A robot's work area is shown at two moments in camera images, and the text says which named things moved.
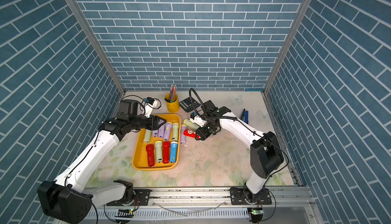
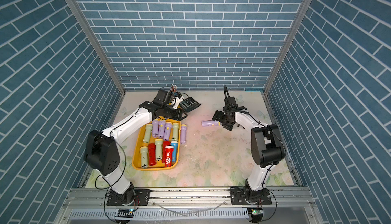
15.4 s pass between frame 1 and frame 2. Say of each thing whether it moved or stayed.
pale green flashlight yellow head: stayed
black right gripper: moved
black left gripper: moved
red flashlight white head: moved
